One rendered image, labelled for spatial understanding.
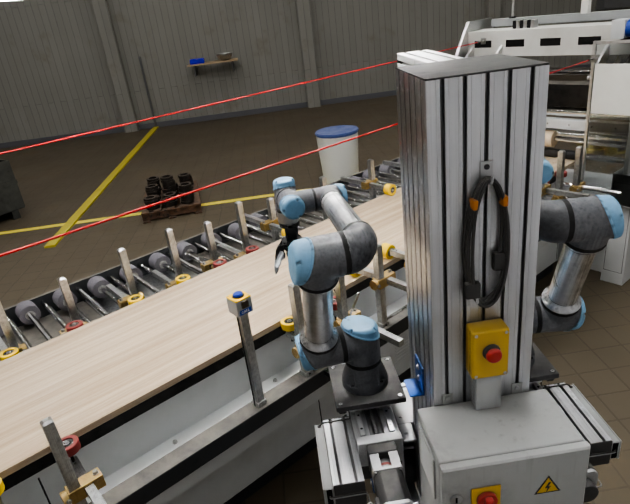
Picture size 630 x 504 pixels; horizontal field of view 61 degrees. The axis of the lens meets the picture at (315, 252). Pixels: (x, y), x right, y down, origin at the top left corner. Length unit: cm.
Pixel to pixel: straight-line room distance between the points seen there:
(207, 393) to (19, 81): 1226
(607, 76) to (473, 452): 329
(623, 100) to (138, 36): 1084
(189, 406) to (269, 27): 1128
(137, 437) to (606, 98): 355
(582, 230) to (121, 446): 181
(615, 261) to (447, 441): 340
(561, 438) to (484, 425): 17
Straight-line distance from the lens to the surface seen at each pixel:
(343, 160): 693
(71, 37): 1368
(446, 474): 130
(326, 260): 133
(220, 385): 245
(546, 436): 140
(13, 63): 1416
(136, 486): 219
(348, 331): 167
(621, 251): 456
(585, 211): 152
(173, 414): 239
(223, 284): 289
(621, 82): 422
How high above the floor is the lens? 218
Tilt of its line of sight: 25 degrees down
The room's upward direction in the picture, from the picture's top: 7 degrees counter-clockwise
